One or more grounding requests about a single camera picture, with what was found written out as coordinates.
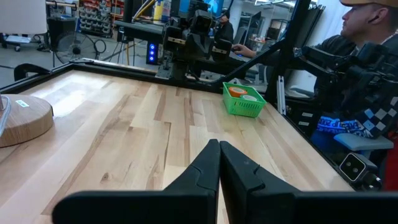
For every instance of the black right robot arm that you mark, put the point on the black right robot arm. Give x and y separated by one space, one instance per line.
177 67

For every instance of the person's hand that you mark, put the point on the person's hand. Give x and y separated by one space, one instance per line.
244 50

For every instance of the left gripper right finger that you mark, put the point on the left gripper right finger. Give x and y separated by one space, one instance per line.
242 186

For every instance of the green tape roll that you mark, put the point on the green tape roll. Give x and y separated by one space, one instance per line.
248 97

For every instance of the black aluminium table frame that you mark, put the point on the black aluminium table frame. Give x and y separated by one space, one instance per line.
102 67

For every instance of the person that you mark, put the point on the person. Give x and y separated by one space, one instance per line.
225 31
357 21

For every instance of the blue-grey chair seat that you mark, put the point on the blue-grey chair seat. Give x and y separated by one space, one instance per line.
360 142

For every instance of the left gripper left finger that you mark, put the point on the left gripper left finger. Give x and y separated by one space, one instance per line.
199 180

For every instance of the green plastic basket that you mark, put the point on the green plastic basket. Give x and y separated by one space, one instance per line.
242 109

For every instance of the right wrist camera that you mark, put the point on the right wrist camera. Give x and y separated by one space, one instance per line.
202 22

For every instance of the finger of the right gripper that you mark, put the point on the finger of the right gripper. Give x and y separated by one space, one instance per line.
195 46
207 46

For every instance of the black stereo camera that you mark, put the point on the black stereo camera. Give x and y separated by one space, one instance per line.
354 166

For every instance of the silver aluminium extrusion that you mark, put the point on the silver aluminium extrusion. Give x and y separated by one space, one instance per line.
281 96

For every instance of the parts bin shelf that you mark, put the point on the parts bin shelf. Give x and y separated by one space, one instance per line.
96 15

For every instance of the white shade wooden table lamp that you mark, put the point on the white shade wooden table lamp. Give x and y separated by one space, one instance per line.
25 121

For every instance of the black box blue lights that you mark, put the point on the black box blue lights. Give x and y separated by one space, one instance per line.
151 53

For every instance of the black floor fan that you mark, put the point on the black floor fan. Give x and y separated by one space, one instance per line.
74 49

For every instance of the orange tape roll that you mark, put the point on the orange tape roll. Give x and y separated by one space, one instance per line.
237 91

